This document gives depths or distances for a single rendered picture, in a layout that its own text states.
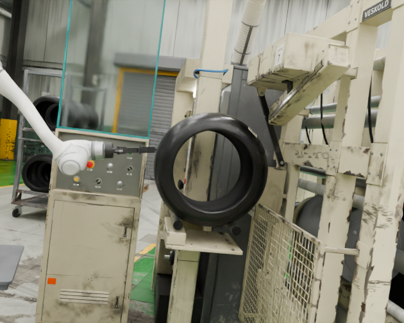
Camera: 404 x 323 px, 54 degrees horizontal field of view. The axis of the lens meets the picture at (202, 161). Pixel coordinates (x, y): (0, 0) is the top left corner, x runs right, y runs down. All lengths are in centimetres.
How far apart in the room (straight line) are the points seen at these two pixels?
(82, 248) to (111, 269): 22
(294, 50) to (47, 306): 202
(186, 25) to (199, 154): 962
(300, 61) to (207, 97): 69
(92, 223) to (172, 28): 966
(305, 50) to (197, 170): 90
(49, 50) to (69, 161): 1147
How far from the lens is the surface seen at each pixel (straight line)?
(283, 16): 1143
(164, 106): 1135
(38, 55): 1330
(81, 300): 266
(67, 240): 255
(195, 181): 220
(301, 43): 171
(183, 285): 234
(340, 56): 166
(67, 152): 176
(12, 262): 203
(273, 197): 224
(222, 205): 215
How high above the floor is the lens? 130
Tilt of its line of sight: 3 degrees down
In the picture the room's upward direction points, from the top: 7 degrees clockwise
